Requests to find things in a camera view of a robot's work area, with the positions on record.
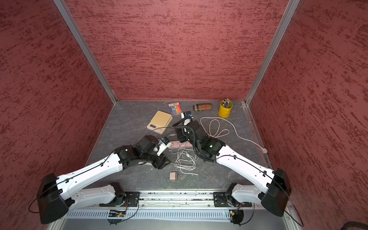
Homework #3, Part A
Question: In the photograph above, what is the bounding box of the pink charger adapter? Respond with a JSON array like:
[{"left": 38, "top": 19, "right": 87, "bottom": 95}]
[{"left": 169, "top": 172, "right": 178, "bottom": 181}]

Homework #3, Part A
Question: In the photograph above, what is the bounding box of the pink power strip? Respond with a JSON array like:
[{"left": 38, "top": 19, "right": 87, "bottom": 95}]
[{"left": 170, "top": 141, "right": 192, "bottom": 149}]

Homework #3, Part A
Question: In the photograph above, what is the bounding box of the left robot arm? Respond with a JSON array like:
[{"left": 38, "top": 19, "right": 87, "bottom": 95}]
[{"left": 36, "top": 135, "right": 171, "bottom": 224}]

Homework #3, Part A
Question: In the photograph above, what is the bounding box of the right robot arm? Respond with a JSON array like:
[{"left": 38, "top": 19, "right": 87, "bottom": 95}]
[{"left": 172, "top": 121, "right": 291, "bottom": 217}]

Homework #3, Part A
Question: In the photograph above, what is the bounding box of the beige kitchen scale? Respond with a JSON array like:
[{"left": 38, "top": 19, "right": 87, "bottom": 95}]
[{"left": 147, "top": 111, "right": 173, "bottom": 135}]

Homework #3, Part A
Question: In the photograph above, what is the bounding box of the brown pencil case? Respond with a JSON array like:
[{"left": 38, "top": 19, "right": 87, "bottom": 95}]
[{"left": 193, "top": 103, "right": 213, "bottom": 112}]

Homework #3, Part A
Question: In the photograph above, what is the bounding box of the colourful highlighter pack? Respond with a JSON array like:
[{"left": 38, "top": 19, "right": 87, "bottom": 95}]
[{"left": 168, "top": 102, "right": 182, "bottom": 116}]

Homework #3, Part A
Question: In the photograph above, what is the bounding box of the yellow pen cup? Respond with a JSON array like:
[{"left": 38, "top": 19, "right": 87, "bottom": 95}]
[{"left": 218, "top": 98, "right": 233, "bottom": 118}]

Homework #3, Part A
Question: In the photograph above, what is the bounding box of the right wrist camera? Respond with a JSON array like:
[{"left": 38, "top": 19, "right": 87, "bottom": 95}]
[{"left": 180, "top": 111, "right": 193, "bottom": 135}]

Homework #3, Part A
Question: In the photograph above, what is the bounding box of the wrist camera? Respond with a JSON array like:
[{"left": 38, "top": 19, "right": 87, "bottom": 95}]
[
  {"left": 157, "top": 137, "right": 172, "bottom": 156},
  {"left": 180, "top": 111, "right": 193, "bottom": 135}
]

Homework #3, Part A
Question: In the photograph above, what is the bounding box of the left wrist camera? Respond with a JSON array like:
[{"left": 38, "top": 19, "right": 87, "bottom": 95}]
[{"left": 157, "top": 137, "right": 172, "bottom": 156}]

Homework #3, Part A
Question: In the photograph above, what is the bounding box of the white coiled usb cable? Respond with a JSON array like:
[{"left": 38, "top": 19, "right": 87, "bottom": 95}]
[{"left": 174, "top": 148, "right": 199, "bottom": 176}]

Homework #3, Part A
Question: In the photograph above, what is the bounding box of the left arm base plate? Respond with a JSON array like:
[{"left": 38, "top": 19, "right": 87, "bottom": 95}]
[{"left": 99, "top": 192, "right": 140, "bottom": 208}]

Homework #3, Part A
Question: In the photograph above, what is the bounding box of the aluminium front rail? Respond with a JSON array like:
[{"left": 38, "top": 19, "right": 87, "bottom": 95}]
[{"left": 58, "top": 189, "right": 292, "bottom": 210}]

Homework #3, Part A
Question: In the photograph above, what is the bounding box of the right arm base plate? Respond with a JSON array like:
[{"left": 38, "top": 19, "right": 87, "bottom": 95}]
[{"left": 213, "top": 192, "right": 253, "bottom": 208}]

